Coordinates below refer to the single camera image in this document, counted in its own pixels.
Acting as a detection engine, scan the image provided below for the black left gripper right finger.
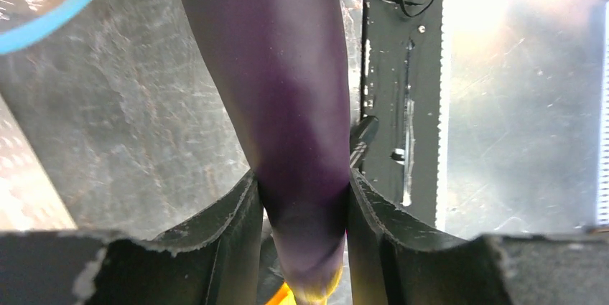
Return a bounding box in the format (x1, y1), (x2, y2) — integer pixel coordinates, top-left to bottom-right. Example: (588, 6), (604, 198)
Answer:
(347, 170), (608, 304)

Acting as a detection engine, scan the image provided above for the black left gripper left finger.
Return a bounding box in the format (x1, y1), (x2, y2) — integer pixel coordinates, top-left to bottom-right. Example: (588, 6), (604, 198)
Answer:
(1, 172), (263, 304)

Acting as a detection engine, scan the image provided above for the purple toy eggplant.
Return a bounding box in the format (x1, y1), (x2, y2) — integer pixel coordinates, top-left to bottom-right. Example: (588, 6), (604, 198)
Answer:
(182, 0), (350, 304)

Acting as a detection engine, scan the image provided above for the orange wedge block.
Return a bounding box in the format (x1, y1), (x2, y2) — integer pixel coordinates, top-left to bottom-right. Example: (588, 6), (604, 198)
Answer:
(266, 283), (297, 305)

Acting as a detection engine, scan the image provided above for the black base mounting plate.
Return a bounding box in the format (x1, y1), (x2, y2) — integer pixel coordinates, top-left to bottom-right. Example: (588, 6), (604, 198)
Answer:
(361, 0), (443, 226)

